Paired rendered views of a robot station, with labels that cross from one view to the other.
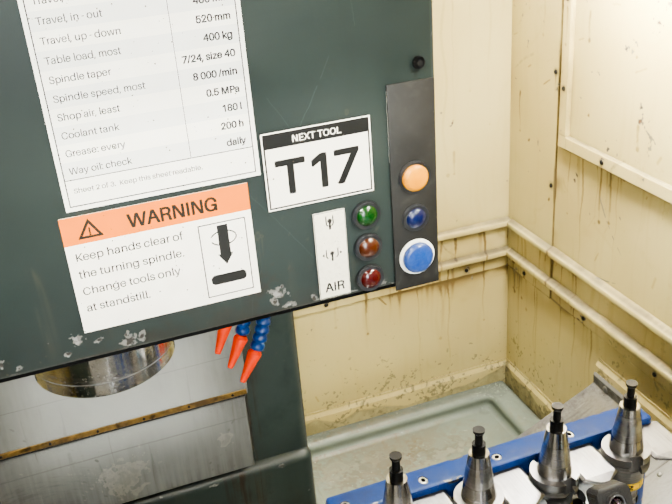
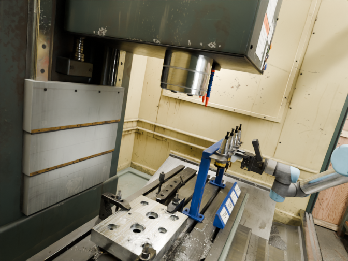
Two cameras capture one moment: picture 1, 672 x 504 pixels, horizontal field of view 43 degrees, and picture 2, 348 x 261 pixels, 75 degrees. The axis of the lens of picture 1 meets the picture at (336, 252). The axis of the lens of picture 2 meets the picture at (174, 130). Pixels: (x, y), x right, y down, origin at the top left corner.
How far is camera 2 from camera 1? 1.02 m
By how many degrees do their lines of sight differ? 47
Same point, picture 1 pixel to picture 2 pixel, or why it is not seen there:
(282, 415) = (114, 162)
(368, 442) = not seen: hidden behind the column
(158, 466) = (85, 179)
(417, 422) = not seen: hidden behind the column
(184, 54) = not seen: outside the picture
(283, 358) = (119, 141)
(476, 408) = (126, 174)
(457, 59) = (135, 70)
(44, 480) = (47, 185)
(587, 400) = (170, 160)
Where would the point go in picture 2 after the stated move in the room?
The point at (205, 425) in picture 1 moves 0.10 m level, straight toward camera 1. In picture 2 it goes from (101, 162) to (114, 169)
